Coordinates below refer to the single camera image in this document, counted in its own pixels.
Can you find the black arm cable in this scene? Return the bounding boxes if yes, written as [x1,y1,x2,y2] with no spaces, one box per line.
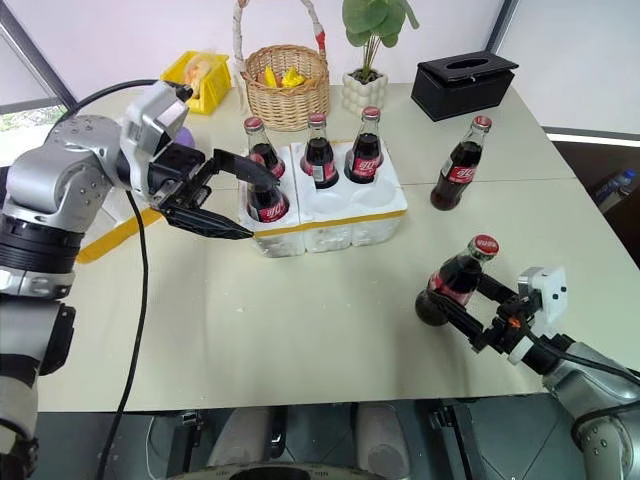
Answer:
[62,78,194,480]
[527,329,640,441]

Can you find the green potted plant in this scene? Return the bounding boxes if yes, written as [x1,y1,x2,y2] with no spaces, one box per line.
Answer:
[341,0,422,84]

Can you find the grey rounded shape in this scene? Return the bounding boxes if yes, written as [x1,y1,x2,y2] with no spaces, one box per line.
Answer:
[354,401,412,480]
[206,406,275,470]

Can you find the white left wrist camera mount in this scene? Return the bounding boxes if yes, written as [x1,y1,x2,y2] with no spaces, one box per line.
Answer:
[122,80,194,154]

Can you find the white foam crate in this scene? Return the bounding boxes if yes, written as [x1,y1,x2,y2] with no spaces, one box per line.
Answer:
[237,139,409,260]

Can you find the wicker basket with handle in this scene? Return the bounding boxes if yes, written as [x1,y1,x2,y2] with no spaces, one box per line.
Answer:
[231,0,332,133]

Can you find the dark round base rim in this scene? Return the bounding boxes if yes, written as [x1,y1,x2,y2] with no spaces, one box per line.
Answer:
[197,463,404,480]

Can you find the orange toy in bin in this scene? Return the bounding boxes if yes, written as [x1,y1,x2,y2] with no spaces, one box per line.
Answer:
[183,53,222,100]

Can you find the glass cola bottle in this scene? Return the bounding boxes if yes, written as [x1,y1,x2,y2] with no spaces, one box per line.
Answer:
[299,113,341,191]
[343,105,386,186]
[243,116,287,182]
[414,234,502,329]
[246,173,292,224]
[429,115,494,212]

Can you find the black tissue box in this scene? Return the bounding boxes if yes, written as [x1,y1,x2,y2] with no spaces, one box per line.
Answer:
[410,49,520,123]

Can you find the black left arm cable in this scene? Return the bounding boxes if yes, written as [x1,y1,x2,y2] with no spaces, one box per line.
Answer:
[62,78,194,480]

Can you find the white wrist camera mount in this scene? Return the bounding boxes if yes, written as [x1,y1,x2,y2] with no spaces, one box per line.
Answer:
[122,80,194,154]
[516,265,568,337]

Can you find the yellow plastic bin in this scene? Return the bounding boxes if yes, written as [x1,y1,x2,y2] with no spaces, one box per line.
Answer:
[159,49,233,117]

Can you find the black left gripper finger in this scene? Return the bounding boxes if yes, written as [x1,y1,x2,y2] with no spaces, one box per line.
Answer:
[196,148,281,190]
[164,206,256,242]

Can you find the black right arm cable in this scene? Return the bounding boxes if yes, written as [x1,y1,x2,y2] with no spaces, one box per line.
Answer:
[527,329,640,441]

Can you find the plastic water bottle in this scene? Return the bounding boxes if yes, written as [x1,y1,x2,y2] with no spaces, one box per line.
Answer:
[596,168,640,215]

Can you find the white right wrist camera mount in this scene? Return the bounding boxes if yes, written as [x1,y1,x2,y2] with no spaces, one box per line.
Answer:
[516,265,568,337]

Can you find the purple round object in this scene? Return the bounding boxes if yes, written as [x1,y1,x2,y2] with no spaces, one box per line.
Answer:
[171,126,200,150]

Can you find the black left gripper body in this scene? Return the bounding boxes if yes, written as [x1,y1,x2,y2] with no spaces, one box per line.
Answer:
[147,143,216,215]

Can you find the black table leg frame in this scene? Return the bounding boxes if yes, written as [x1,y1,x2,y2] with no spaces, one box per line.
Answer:
[428,399,484,480]
[177,408,204,474]

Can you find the yellow items in basket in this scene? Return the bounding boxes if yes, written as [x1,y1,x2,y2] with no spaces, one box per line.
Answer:
[261,65,307,90]

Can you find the white bubble plant pot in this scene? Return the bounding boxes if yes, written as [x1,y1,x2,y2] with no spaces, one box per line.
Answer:
[341,68,390,117]

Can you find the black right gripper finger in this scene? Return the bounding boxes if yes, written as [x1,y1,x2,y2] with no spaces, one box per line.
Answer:
[429,291,495,352]
[476,274,522,306]

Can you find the yellow strip on table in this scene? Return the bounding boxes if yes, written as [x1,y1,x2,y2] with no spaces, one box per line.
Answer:
[74,187,169,265]

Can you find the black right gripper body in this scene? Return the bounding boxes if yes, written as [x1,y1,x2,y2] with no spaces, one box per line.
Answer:
[469,294,544,357]

